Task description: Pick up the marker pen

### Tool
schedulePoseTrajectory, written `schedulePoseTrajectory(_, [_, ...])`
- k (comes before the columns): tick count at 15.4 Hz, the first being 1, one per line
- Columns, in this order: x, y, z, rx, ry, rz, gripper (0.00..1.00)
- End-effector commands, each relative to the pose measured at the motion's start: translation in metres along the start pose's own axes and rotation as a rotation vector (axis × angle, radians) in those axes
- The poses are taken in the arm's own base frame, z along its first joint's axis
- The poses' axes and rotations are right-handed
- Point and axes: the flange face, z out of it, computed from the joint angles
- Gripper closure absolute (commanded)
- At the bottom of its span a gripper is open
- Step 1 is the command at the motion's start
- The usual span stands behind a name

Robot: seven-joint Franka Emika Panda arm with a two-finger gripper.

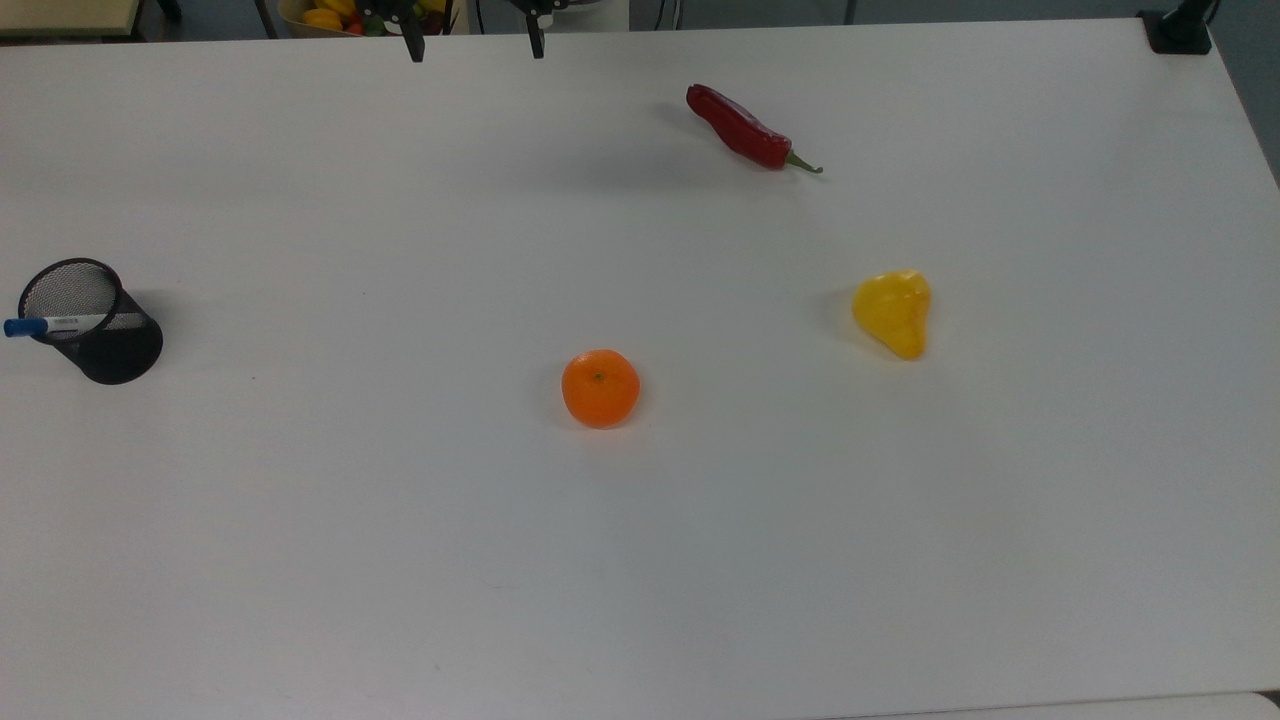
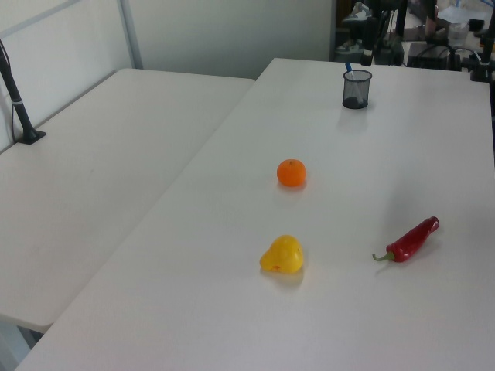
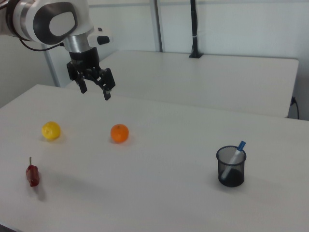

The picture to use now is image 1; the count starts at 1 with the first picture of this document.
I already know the beige wooden table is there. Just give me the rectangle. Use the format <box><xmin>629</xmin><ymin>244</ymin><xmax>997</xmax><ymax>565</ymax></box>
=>
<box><xmin>0</xmin><ymin>0</ymin><xmax>142</xmax><ymax>39</ymax></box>

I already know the beige fruit bowl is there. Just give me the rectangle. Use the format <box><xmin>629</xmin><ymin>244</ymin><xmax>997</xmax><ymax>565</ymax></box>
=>
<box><xmin>278</xmin><ymin>0</ymin><xmax>456</xmax><ymax>39</ymax></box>

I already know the orange mandarin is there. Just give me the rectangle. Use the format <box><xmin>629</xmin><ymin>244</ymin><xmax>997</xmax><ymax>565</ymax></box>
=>
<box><xmin>561</xmin><ymin>348</ymin><xmax>641</xmax><ymax>430</ymax></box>

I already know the yellow bell pepper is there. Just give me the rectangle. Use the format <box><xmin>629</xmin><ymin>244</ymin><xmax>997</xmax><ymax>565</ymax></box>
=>
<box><xmin>851</xmin><ymin>268</ymin><xmax>933</xmax><ymax>362</ymax></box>

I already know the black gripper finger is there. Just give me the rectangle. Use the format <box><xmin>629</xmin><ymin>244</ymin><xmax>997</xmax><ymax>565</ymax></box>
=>
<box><xmin>380</xmin><ymin>0</ymin><xmax>429</xmax><ymax>63</ymax></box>
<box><xmin>510</xmin><ymin>0</ymin><xmax>561</xmax><ymax>59</ymax></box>

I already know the black mesh pen cup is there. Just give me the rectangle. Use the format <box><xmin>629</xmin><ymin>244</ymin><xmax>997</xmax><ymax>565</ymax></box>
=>
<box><xmin>17</xmin><ymin>257</ymin><xmax>165</xmax><ymax>386</ymax></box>

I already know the white marker pen blue cap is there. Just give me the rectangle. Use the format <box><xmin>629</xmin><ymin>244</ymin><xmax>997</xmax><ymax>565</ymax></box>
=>
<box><xmin>3</xmin><ymin>313</ymin><xmax>123</xmax><ymax>339</ymax></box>

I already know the red chili pepper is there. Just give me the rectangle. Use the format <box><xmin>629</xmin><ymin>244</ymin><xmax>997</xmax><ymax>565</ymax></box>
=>
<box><xmin>685</xmin><ymin>83</ymin><xmax>824</xmax><ymax>176</ymax></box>

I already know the black clamp mount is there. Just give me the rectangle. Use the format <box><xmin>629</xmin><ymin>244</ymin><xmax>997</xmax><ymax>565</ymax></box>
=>
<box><xmin>1137</xmin><ymin>0</ymin><xmax>1223</xmax><ymax>56</ymax></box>

